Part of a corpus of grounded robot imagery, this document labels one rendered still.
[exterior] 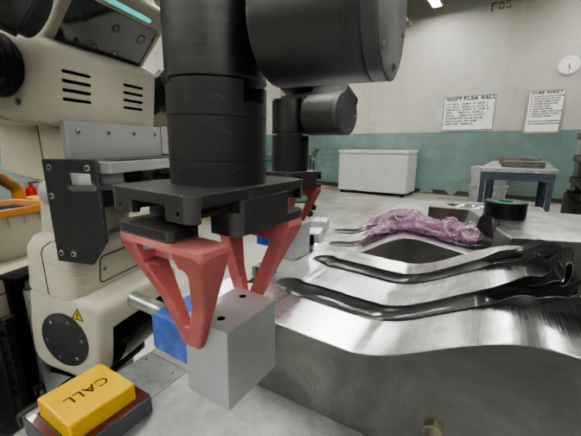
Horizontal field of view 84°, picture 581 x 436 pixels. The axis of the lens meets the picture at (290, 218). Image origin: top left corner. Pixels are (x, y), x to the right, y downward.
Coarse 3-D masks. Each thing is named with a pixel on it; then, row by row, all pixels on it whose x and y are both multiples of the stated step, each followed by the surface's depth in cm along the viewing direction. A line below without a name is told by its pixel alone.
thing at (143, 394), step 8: (136, 392) 33; (144, 392) 33; (136, 400) 32; (128, 408) 31; (24, 416) 30; (32, 416) 30; (112, 416) 30; (120, 416) 30; (32, 424) 29; (40, 424) 29; (104, 424) 29; (40, 432) 28; (48, 432) 28; (96, 432) 28
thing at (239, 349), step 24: (240, 288) 24; (168, 312) 23; (216, 312) 21; (240, 312) 21; (264, 312) 22; (168, 336) 22; (216, 336) 19; (240, 336) 20; (264, 336) 22; (192, 360) 21; (216, 360) 19; (240, 360) 20; (264, 360) 22; (192, 384) 21; (216, 384) 20; (240, 384) 20
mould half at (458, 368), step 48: (336, 288) 42; (384, 288) 42; (432, 288) 39; (480, 288) 33; (288, 336) 33; (336, 336) 32; (384, 336) 31; (432, 336) 28; (480, 336) 25; (528, 336) 23; (576, 336) 23; (288, 384) 34; (336, 384) 31; (384, 384) 28; (432, 384) 26; (480, 384) 24; (528, 384) 22; (576, 384) 21; (384, 432) 29; (480, 432) 25; (528, 432) 23; (576, 432) 22
